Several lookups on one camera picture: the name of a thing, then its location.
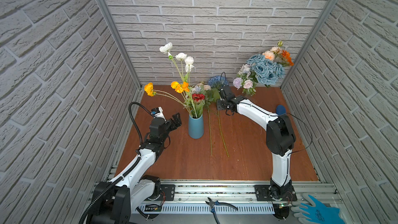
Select teal ceramic vase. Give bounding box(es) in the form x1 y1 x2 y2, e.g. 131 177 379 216
188 116 204 139

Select blue hydrangea white bouquet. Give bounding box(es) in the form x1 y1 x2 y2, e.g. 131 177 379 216
207 75 230 158

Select clear glass vase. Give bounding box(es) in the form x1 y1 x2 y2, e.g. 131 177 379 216
242 88 256 97

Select orange white small bouquet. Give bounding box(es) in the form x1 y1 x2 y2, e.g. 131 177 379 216
144 82 198 117

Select dusty blue rose bouquet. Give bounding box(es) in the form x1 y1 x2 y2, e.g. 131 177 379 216
247 54 286 87

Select white poppy stem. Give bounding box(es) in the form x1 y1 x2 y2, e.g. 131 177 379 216
159 42 200 117

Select peach rose stem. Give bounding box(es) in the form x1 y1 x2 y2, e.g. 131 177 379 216
262 40 283 62

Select orange gerbera stem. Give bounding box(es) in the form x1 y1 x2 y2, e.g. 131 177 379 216
279 50 294 67

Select pink white mixed bouquet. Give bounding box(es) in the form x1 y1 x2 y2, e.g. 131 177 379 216
192 82 214 112

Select white lilac mixed bouquet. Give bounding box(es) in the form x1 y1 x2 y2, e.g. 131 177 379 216
233 64 258 92

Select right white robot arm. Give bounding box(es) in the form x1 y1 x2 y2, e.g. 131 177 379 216
217 85 296 200

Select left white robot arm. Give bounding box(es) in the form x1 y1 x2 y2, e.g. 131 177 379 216
79 108 182 224

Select blue oval object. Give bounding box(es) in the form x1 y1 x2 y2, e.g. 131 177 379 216
276 105 287 115

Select black blue pliers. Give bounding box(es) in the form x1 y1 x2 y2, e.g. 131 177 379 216
205 197 239 224

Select blue grey work glove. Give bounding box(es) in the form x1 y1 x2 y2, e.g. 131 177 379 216
291 194 345 224

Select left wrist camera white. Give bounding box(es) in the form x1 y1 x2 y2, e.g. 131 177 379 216
151 107 166 121

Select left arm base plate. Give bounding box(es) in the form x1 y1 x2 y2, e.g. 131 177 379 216
147 184 176 201

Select white slotted cable duct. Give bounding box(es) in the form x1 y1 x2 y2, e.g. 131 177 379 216
139 203 275 215

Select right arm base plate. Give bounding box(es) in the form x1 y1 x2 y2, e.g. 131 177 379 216
254 184 297 202

